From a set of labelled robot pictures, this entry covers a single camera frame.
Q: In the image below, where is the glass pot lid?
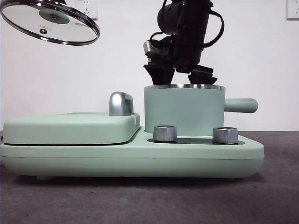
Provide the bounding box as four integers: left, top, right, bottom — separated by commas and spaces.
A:
0, 0, 101, 46

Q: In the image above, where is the chrome control knob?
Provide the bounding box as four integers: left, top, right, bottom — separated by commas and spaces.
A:
153, 125, 178, 142
212, 127, 239, 144

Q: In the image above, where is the mint green breakfast machine base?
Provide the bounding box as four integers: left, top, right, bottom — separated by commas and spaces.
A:
0, 127, 265, 182

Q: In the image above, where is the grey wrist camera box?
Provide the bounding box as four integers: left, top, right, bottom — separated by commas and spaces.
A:
142, 40, 162, 59

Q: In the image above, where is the mint green pot with handle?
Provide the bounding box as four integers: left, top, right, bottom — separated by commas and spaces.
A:
143, 84, 259, 138

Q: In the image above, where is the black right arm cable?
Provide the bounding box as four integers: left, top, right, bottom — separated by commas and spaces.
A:
202, 8, 226, 47

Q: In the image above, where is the white wall socket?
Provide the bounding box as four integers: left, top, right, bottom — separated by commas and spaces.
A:
286, 0, 299, 20
76, 0, 98, 20

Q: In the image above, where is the green griddle cover, chrome handle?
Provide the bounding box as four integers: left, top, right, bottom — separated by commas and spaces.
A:
2, 91, 141, 146

